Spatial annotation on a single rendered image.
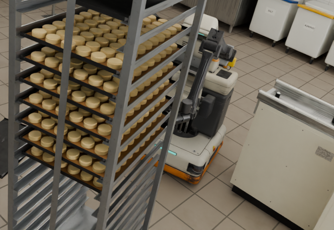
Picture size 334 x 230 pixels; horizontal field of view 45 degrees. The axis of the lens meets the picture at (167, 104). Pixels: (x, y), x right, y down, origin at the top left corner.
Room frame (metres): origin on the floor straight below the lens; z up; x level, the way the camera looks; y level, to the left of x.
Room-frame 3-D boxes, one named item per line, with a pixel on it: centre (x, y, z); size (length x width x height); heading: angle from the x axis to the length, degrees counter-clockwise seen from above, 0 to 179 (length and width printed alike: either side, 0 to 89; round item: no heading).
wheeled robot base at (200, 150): (2.84, -0.17, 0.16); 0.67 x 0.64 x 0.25; 162
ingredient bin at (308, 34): (6.10, -1.89, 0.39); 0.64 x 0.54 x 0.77; 148
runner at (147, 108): (1.45, 0.08, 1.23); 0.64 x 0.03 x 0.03; 162
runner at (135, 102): (1.45, 0.08, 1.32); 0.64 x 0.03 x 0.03; 162
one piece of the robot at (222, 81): (2.92, -0.20, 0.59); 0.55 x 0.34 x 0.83; 72
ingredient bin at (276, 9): (6.45, -1.35, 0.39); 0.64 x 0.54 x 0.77; 149
